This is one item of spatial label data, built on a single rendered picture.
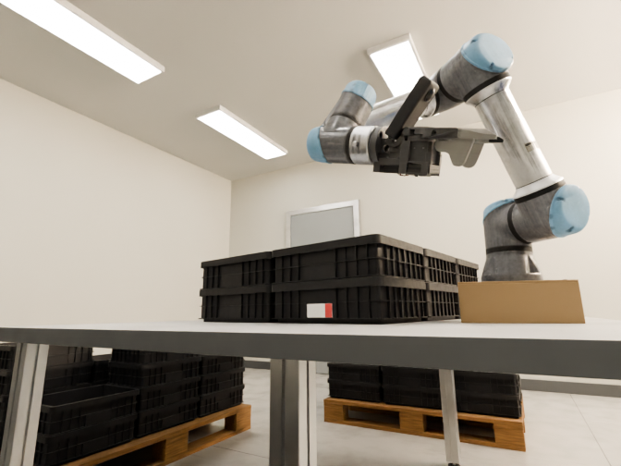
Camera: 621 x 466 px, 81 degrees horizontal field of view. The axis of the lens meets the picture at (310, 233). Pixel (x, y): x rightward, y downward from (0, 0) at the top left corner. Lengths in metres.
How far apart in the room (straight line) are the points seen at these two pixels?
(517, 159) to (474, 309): 0.39
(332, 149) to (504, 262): 0.58
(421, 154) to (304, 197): 4.42
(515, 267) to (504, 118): 0.38
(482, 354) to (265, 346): 0.32
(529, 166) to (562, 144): 3.44
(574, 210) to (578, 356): 0.59
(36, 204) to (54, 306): 0.95
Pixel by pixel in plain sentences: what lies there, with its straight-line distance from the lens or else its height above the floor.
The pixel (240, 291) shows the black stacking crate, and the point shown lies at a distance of 1.29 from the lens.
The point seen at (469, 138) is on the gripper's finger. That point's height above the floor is 0.99.
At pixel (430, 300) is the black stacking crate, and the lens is 1.25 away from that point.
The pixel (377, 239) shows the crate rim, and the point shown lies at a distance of 0.96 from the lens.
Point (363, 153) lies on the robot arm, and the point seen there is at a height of 1.02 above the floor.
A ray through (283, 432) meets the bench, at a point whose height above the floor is 0.54.
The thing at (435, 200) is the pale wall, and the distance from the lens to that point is 4.39.
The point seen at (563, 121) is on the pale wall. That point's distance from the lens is 4.57.
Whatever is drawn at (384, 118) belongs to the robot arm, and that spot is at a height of 1.21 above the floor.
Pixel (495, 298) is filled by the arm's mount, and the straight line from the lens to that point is 1.05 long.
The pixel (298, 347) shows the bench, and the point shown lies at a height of 0.68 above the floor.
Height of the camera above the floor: 0.73
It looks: 12 degrees up
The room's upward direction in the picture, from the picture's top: 1 degrees counter-clockwise
